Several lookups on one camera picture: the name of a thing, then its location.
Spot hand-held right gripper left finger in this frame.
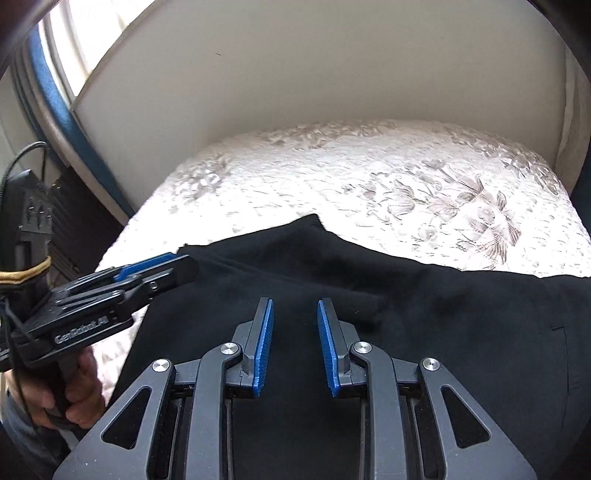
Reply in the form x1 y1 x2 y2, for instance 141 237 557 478
52 298 275 480

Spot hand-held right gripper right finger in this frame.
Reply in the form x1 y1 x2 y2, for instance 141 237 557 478
316 298 539 480

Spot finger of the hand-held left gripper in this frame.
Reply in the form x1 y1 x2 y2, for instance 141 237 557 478
119 256 199 311
55 252 179 292

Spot black pants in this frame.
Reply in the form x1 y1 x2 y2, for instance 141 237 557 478
111 213 591 480

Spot person's left forearm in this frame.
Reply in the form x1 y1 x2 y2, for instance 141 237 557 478
0 392 79 457

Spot person's left hand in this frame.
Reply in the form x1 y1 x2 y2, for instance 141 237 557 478
7 350 105 430

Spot yellow elastic band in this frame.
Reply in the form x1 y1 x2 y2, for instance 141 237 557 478
0 257 52 283

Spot black ribbed furniture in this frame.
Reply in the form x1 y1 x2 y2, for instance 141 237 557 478
46 173 126 280

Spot quilted floral mattress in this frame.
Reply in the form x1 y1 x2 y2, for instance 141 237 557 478
92 119 591 393

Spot window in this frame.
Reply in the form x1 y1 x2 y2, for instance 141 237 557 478
41 0 158 108

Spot beige headboard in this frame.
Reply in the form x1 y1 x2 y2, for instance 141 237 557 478
69 0 568 222

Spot black cable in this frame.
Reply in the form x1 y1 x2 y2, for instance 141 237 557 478
0 142 48 208

